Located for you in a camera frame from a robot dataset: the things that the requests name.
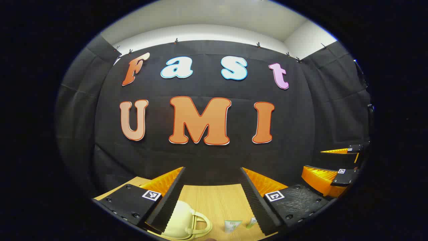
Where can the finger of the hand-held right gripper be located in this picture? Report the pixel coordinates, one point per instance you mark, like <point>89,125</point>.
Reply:
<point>346,177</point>
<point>355,148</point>

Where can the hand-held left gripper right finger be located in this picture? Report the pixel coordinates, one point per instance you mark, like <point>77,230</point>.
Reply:
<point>255,201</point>

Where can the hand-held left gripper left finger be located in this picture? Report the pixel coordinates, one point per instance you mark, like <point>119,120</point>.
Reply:
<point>172,201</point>

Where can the grey-white tube with green cap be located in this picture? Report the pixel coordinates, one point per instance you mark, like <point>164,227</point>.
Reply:
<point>251,223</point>

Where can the white tube with green print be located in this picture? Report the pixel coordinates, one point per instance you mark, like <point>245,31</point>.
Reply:
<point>231,226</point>

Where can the black backdrop cloth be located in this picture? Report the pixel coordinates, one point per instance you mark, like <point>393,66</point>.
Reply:
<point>217,160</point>

